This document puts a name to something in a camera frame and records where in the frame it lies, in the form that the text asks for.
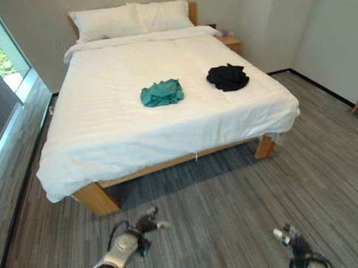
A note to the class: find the small purple object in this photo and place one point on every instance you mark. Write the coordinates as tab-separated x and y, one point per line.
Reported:
225	31

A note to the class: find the glass window panel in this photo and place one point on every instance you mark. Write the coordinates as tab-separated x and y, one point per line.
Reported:
3	99

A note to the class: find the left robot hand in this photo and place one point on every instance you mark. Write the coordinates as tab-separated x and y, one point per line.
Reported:
148	222

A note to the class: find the teal garment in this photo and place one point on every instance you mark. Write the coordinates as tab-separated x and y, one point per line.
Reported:
162	92

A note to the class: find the wooden bed frame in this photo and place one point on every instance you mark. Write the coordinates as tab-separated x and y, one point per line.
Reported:
140	171

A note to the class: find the white duvet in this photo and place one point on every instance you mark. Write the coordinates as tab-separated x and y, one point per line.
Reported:
165	109

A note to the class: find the white pillow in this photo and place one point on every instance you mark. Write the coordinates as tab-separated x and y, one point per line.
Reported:
103	24
162	14

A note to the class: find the black garment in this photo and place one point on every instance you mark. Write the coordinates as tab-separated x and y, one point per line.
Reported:
228	77

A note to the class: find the wooden nightstand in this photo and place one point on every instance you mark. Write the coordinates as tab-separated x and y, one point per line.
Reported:
231	42

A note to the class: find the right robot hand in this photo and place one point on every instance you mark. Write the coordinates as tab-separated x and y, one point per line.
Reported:
294	238

